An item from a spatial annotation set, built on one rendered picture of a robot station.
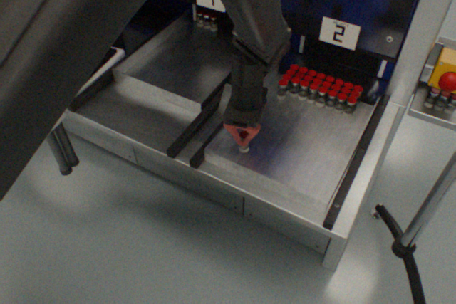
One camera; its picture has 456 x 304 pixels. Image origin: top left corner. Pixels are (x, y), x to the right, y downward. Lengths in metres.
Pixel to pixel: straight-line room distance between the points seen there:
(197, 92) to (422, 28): 0.51
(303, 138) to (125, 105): 0.42
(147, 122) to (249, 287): 0.92
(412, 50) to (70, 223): 1.50
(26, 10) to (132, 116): 0.75
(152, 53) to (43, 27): 0.94
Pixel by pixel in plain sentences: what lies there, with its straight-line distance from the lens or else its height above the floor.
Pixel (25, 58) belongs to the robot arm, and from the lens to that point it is 0.20.
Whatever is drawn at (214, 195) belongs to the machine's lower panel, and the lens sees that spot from 1.68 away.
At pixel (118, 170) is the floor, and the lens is 2.01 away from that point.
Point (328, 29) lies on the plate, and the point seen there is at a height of 1.02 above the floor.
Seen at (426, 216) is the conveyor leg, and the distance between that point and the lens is 1.51.
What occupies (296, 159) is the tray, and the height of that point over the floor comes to 0.88.
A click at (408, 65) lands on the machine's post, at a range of 0.96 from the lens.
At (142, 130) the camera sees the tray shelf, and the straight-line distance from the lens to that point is 0.90.
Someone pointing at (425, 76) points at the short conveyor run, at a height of 0.91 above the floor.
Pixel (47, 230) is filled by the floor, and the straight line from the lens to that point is 1.91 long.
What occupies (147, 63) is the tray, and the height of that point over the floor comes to 0.88.
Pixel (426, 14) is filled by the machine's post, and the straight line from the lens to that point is 0.90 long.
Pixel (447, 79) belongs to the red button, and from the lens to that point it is 0.93.
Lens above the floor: 1.51
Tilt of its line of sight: 47 degrees down
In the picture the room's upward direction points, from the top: straight up
